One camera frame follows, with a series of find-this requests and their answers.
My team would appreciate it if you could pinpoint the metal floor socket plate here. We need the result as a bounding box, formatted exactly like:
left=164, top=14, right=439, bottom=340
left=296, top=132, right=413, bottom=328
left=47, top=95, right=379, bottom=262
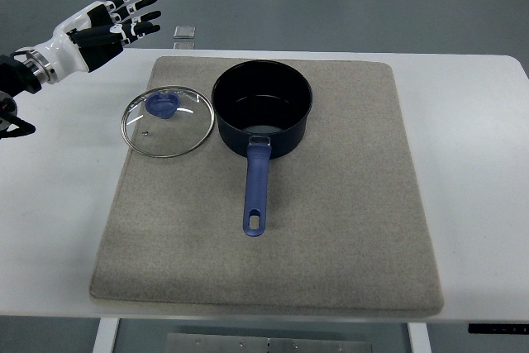
left=173, top=26, right=196, bottom=40

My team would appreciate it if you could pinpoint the black desk control panel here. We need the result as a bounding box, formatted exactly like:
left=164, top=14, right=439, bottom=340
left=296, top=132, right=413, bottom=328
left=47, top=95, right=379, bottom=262
left=468, top=323, right=529, bottom=335

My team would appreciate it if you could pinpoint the white table leg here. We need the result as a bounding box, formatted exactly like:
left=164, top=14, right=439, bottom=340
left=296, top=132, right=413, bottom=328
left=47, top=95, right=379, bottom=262
left=407, top=322, right=432, bottom=353
left=93, top=317, right=120, bottom=353

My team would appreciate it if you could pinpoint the white table leg left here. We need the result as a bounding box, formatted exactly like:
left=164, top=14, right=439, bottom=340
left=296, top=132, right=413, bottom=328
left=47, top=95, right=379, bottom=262
left=93, top=317, right=120, bottom=353

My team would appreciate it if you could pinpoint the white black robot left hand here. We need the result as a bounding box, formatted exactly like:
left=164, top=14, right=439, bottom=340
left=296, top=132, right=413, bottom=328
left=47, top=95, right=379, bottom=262
left=14, top=0, right=161, bottom=84

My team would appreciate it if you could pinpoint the beige fabric mat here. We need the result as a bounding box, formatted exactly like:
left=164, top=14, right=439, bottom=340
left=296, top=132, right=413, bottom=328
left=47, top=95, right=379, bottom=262
left=90, top=60, right=444, bottom=317

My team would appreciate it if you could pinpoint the grey metal base plate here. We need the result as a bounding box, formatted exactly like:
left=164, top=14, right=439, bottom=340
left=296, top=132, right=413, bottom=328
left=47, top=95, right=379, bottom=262
left=164, top=333, right=373, bottom=353

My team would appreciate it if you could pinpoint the glass pot lid blue knob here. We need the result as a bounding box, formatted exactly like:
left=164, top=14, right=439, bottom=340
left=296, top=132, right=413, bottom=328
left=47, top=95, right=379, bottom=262
left=121, top=85, right=215, bottom=159

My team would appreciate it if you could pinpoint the white table leg right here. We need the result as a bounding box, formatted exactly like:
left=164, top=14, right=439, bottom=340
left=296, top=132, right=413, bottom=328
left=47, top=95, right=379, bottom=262
left=407, top=322, right=432, bottom=353

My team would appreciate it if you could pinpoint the dark blue saucepan blue handle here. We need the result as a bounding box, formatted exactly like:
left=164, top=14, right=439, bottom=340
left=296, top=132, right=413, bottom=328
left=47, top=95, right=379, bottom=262
left=212, top=60, right=313, bottom=237

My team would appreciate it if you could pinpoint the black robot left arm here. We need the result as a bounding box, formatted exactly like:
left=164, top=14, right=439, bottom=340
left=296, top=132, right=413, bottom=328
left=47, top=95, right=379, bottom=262
left=1, top=51, right=41, bottom=139

